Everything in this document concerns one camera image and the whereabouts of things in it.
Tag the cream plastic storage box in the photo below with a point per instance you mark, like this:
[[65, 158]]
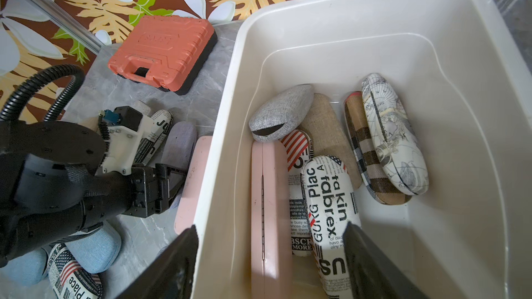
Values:
[[467, 92]]

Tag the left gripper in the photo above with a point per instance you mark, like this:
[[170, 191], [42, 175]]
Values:
[[151, 189]]

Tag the flag print glasses case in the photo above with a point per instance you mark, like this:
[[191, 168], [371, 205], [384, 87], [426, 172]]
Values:
[[68, 279]]

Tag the small pink glasses case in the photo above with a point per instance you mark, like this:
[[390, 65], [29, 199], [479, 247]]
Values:
[[192, 188]]

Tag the pale purple glasses case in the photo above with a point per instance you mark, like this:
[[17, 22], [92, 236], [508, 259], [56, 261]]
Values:
[[180, 145]]

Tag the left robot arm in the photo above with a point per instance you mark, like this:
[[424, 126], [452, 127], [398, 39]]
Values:
[[54, 188]]

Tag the beige fabric glasses case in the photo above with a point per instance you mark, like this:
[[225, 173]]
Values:
[[325, 130]]

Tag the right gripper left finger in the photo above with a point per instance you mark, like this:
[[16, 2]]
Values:
[[171, 275]]

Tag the slate blue glasses case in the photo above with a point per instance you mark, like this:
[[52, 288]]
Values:
[[30, 269]]

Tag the newspaper print glasses case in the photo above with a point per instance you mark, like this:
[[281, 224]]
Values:
[[330, 205]]

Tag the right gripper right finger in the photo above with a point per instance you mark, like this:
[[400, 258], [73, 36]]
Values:
[[372, 273]]

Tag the floral print glasses case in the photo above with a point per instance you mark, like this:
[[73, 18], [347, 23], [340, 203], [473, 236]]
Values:
[[395, 143]]

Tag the grey fabric glasses case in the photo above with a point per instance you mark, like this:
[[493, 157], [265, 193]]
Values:
[[282, 114]]

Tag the newspaper print round case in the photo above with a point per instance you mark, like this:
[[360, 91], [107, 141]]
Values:
[[162, 121]]

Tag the plaid glasses case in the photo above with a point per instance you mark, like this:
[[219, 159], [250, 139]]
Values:
[[373, 175]]

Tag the red plastic tool case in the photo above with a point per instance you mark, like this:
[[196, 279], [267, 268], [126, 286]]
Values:
[[165, 52]]

